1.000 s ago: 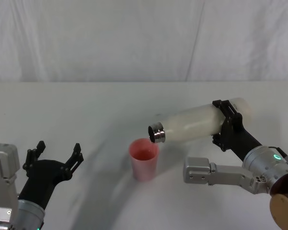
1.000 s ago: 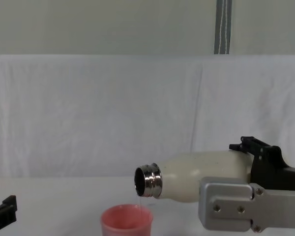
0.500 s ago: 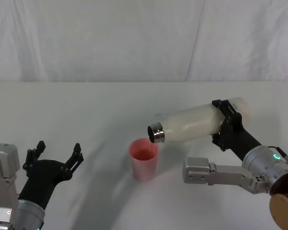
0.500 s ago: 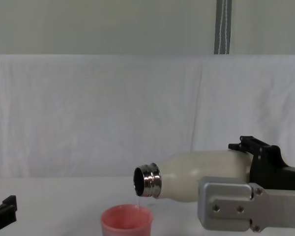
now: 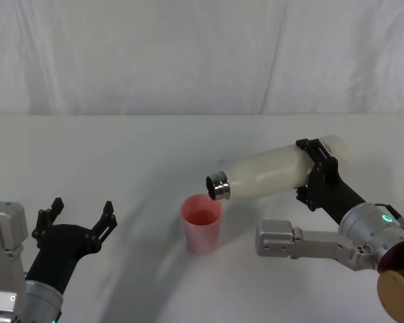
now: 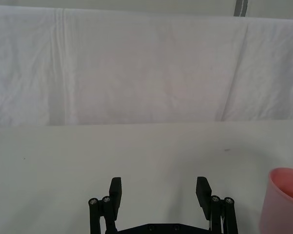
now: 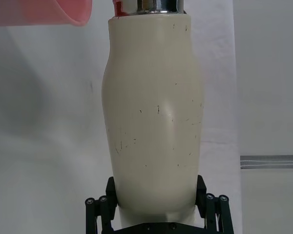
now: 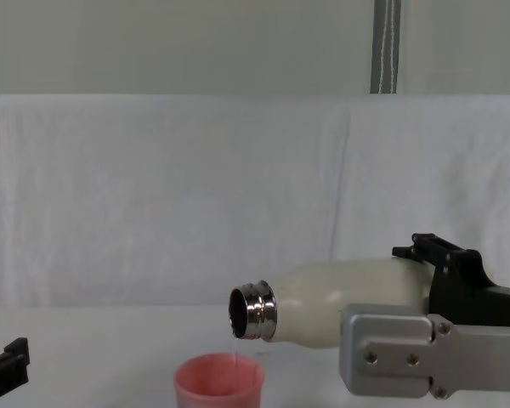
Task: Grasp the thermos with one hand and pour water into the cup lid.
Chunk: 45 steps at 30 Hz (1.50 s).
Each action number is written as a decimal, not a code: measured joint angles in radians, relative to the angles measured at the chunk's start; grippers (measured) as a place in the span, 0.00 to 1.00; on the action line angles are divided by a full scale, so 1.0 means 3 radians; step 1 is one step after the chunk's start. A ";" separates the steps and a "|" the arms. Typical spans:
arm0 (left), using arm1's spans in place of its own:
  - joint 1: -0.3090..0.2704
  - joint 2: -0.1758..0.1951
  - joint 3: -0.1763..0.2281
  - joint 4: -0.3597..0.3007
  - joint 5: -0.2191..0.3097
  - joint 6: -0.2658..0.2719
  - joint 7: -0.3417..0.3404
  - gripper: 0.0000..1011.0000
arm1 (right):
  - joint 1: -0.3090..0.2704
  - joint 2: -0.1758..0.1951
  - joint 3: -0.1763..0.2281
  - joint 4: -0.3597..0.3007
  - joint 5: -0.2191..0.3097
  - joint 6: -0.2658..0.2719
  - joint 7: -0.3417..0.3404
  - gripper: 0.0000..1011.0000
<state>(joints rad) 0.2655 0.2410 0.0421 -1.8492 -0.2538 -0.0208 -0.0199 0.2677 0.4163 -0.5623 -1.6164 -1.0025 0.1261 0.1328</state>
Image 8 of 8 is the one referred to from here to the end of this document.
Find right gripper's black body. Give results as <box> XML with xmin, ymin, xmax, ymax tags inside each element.
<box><xmin>428</xmin><ymin>263</ymin><xmax>510</xmax><ymax>329</ymax></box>

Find pale white curtain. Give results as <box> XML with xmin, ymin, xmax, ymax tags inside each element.
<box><xmin>0</xmin><ymin>0</ymin><xmax>510</xmax><ymax>97</ymax></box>

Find white table cloth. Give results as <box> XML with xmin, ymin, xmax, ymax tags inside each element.
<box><xmin>0</xmin><ymin>302</ymin><xmax>510</xmax><ymax>408</ymax></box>

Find grey striped post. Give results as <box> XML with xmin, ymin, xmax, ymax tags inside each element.
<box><xmin>369</xmin><ymin>0</ymin><xmax>399</xmax><ymax>95</ymax></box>

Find cream vacuum bottle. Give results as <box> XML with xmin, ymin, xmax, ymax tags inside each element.
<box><xmin>227</xmin><ymin>259</ymin><xmax>435</xmax><ymax>349</ymax></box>

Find pink plastic cup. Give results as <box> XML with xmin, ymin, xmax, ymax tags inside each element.
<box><xmin>173</xmin><ymin>352</ymin><xmax>266</xmax><ymax>408</ymax></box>

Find white wrinkled backdrop sheet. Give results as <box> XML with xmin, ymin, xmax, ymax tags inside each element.
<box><xmin>0</xmin><ymin>92</ymin><xmax>510</xmax><ymax>308</ymax></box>

